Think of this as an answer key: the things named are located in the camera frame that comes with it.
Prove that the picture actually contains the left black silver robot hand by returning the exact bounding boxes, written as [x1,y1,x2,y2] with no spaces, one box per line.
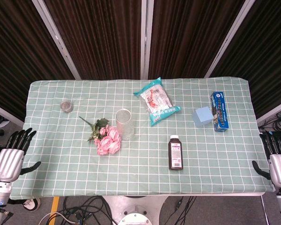
[0,127,42,183]

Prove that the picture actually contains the pink rose bouquet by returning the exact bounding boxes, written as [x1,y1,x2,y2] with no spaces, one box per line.
[78,116,122,157]

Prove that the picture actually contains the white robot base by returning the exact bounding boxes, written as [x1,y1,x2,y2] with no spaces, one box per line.
[102,195,168,225]

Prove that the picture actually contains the tall textured glass vase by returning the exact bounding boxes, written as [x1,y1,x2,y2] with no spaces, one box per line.
[115,108,135,141]

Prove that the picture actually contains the white sneaker shoe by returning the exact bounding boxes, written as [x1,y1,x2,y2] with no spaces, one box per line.
[22,198,42,211]

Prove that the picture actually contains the small clear lidded jar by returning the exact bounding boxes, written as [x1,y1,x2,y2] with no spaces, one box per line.
[60,100,74,114]

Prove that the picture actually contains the blue printed carton box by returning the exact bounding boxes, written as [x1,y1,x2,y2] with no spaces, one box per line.
[210,91,229,132]

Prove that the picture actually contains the light blue foam cube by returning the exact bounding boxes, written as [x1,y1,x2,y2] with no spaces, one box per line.
[192,106,214,128]

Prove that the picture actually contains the dark juice bottle white cap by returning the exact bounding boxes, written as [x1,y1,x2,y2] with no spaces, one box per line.
[168,135,184,171]

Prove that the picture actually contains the green white checked tablecloth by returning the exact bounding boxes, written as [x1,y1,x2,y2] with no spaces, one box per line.
[9,78,276,200]

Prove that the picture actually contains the teal snack bag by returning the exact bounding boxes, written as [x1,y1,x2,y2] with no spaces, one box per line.
[133,78,182,127]

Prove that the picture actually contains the black cable bundle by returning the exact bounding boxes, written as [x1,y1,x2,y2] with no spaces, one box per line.
[259,110,281,135]
[38,195,114,225]

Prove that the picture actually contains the white table frame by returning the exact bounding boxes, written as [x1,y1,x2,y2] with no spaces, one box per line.
[100,191,266,197]

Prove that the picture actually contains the black cable with plug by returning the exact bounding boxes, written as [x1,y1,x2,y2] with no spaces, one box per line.
[174,195,197,213]

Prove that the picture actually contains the white metal frame post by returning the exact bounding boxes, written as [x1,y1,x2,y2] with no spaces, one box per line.
[140,0,155,80]
[32,0,81,80]
[204,0,256,78]

